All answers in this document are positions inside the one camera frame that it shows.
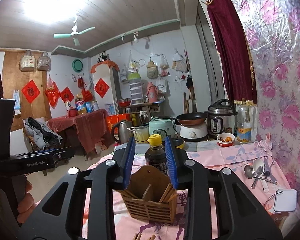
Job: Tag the white plastic bag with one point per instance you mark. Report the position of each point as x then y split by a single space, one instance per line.
133 65

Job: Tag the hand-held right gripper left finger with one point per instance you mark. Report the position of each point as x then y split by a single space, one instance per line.
129 162

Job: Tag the silver pressure cooker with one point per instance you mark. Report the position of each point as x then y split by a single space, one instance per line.
221 120

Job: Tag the floral plastic sheet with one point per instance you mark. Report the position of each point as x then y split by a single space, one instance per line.
277 80

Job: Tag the orange cloth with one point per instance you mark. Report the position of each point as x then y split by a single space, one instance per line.
105 65

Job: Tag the person's left hand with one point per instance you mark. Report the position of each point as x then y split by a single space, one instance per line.
26 202

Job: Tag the white hanging cloth bag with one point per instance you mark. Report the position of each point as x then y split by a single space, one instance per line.
180 63

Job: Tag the frying pan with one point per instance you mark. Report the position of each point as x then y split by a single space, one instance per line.
191 118

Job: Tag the black jacket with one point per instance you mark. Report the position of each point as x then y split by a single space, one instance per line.
52 136

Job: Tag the soy sauce bottle yellow cap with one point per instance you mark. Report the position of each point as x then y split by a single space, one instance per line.
155 155

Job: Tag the white square device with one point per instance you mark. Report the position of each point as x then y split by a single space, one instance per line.
286 201

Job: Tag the pink deer print tablecloth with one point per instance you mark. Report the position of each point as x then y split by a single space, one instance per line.
227 205

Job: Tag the blue can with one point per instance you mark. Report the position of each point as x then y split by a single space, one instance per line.
89 107

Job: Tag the red white bowl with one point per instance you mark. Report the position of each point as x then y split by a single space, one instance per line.
225 141

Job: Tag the clear oil bottle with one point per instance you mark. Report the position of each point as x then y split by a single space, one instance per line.
243 127

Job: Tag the red hanging pouch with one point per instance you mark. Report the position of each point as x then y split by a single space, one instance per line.
80 82

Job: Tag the grey jacket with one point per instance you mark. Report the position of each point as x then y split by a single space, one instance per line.
35 135

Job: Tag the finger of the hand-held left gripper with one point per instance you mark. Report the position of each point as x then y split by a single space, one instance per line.
63 155

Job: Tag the wooden shelf table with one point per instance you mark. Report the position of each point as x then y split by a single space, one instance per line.
145 105

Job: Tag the metal pot with lid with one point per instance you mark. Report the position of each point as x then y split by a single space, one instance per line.
140 133

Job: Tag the round ceiling light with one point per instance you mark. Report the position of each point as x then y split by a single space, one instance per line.
43 2

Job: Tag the tiered green lid container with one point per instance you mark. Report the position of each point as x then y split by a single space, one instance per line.
135 90

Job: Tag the white wall lamp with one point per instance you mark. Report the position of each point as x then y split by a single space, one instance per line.
135 38

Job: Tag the red plastic bag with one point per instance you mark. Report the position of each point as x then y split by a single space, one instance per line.
52 92

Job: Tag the blue white poster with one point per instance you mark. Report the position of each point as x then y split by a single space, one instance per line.
111 108

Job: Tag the clear jar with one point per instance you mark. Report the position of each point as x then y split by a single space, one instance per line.
95 106

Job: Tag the cardboard box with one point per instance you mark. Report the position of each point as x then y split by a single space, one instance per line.
101 147

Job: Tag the beige hanging bag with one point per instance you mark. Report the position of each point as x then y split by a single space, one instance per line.
151 70

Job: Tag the yellow cooking oil jug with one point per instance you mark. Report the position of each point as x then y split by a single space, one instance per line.
80 106

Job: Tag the clear bag red contents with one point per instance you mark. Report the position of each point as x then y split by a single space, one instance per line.
165 67

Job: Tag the white tote bag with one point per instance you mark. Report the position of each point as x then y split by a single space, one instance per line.
162 86

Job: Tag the white blue hanging packet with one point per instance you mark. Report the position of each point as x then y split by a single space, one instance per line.
17 105

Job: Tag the green rice cooker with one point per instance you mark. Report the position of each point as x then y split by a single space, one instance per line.
161 127

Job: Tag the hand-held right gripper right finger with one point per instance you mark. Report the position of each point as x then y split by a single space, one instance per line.
171 162

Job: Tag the white ceramic spoon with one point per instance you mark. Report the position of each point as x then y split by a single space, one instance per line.
260 165

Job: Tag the black spoon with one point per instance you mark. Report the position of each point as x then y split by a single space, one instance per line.
266 173

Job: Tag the maroon curtain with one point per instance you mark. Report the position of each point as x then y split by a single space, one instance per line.
230 55

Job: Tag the steel electric kettle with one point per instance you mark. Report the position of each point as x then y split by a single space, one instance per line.
123 132

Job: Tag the red gift bag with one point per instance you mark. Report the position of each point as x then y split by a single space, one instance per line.
117 121

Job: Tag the white figurine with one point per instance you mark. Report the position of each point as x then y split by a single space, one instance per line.
68 104

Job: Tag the red basin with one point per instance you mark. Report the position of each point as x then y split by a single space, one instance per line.
124 102

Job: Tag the yellow dish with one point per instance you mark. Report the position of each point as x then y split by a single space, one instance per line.
178 143

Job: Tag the wooden chair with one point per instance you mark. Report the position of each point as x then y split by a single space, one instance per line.
27 140

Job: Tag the wooden board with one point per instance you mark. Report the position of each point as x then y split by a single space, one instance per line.
12 77

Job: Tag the green round basin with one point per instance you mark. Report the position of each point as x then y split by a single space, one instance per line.
77 65

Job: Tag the plush panda toy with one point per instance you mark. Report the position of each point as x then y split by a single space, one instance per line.
102 57

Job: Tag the large metal spoon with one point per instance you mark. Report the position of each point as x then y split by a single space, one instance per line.
249 172

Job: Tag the white handbag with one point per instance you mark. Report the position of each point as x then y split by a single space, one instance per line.
28 62

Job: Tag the white refrigerator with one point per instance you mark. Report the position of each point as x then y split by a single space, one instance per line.
105 100

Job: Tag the pink thermos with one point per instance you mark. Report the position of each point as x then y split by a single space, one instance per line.
152 93

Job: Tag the small metal spoon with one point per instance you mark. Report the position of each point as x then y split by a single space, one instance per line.
259 170

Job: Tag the green ceiling fan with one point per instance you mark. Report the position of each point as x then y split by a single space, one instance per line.
76 33

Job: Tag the red diamond paper decoration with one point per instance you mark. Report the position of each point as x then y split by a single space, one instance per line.
30 91
66 95
101 87

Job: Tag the white hot plate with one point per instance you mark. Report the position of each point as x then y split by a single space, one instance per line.
193 131

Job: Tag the wooden chopstick holder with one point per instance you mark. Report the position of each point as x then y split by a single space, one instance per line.
150 210

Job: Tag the red-covered side table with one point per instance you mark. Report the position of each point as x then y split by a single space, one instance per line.
90 130

